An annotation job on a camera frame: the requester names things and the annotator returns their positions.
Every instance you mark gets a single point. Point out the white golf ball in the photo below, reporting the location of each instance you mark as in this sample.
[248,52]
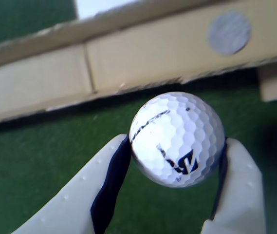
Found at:
[177,139]

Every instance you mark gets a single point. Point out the brown cardboard strip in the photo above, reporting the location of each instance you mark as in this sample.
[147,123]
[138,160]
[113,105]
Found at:
[153,56]

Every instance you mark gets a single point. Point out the small green turf piece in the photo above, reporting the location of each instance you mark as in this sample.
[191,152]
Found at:
[19,19]

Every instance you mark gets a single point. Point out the gray round mark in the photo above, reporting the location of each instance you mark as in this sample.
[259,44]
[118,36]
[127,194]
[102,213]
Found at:
[229,33]

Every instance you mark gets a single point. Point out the long green artificial turf mat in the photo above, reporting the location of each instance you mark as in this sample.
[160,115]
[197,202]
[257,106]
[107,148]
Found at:
[31,151]

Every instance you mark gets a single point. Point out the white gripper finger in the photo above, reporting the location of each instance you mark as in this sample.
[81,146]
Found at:
[240,190]
[75,195]

